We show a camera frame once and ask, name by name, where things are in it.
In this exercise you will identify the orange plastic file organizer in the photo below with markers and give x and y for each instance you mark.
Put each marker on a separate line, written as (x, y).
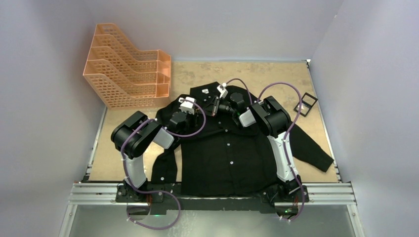
(123, 76)

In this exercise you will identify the black button-up shirt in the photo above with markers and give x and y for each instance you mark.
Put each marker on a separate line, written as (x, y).
(226, 159)

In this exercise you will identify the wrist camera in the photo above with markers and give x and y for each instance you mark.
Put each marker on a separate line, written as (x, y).
(222, 90)
(187, 105)

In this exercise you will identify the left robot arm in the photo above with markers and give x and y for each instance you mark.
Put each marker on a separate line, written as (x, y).
(133, 137)

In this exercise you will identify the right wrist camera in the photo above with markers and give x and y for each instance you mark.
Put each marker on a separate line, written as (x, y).
(222, 90)

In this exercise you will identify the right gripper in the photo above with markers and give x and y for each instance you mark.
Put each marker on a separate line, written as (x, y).
(216, 104)

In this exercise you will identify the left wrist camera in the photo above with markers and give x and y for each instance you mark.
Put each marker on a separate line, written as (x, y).
(187, 105)

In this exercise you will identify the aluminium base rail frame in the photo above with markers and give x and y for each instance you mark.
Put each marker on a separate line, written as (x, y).
(173, 196)

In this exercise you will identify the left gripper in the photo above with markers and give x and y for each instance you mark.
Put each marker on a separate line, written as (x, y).
(193, 116)

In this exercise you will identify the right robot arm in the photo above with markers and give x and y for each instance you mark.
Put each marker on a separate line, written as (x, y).
(274, 122)

